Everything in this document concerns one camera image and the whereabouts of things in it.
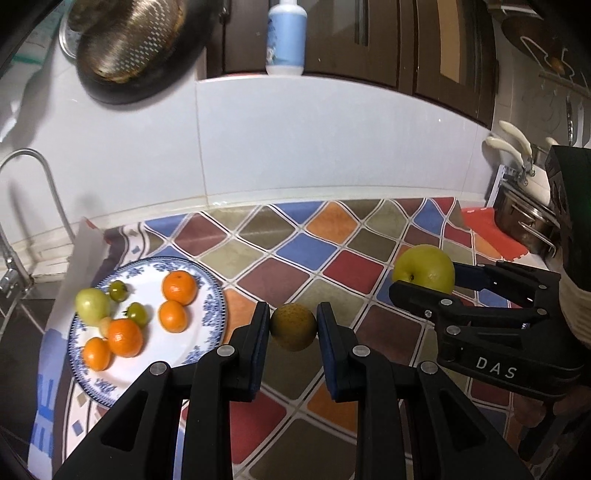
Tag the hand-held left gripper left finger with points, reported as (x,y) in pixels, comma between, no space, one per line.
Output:
(261,360)

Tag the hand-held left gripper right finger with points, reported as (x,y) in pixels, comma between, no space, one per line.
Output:
(328,364)

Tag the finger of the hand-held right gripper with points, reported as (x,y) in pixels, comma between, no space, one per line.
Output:
(471,276)
(415,297)

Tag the green apple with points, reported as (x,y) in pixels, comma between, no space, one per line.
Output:
(424,272)
(92,304)

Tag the brown green round fruit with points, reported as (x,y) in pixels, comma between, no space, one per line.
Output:
(293,326)

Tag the mandarin orange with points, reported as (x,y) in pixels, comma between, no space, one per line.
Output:
(97,354)
(179,287)
(173,316)

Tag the blue patterned white plate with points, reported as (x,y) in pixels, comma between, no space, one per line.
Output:
(147,369)

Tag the half-ripe green tomato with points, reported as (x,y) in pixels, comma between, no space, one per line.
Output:
(138,313)

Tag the large orange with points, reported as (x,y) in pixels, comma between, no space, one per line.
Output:
(124,338)

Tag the small tan round fruit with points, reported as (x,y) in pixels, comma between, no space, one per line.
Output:
(105,326)

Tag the person's right hand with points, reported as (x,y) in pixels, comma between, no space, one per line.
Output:
(540,424)

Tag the colourful checkered tablecloth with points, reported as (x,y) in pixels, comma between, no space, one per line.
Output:
(295,244)

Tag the small green tomato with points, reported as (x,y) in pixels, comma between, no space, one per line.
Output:
(118,290)

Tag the dark wooden cabinet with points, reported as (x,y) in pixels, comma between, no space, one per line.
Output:
(369,41)

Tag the chrome gooseneck faucet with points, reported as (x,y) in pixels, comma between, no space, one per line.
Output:
(41,198)

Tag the light blue bottle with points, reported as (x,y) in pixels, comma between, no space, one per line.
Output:
(286,37)

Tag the metal colander in pan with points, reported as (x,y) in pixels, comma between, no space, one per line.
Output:
(184,60)

